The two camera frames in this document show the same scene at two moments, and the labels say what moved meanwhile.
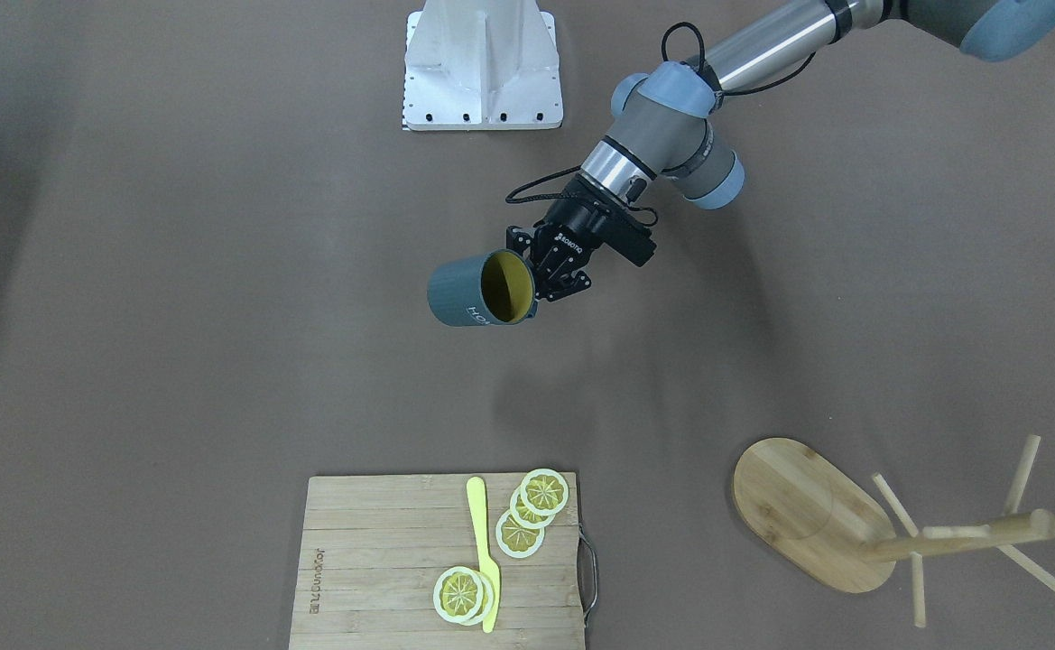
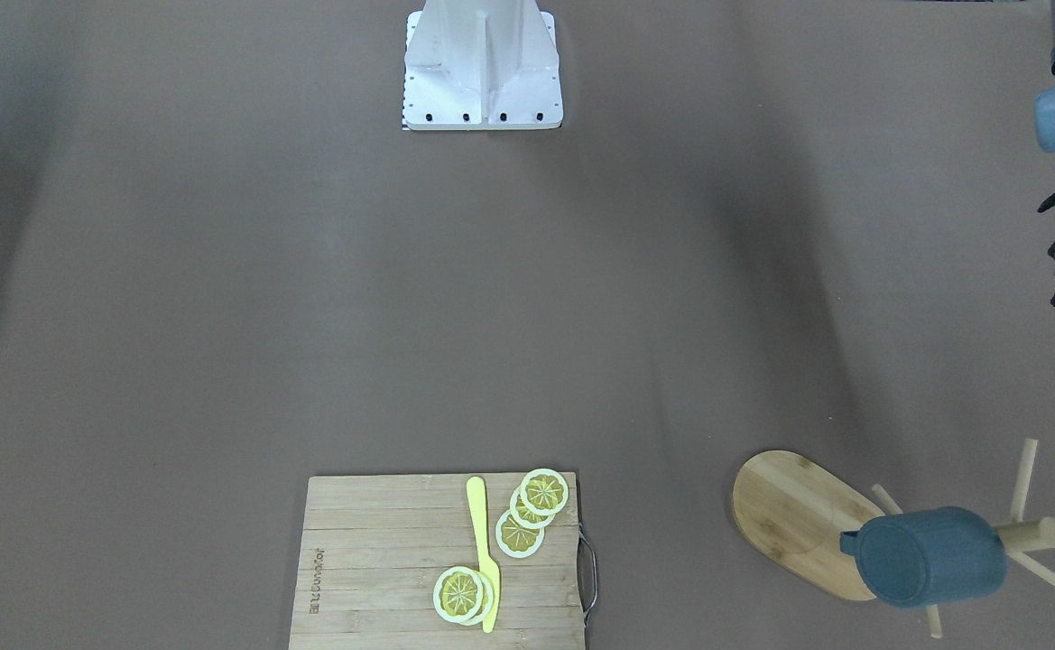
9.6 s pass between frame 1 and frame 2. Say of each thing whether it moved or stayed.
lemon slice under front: stayed
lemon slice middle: stayed
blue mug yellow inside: moved
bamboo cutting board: stayed
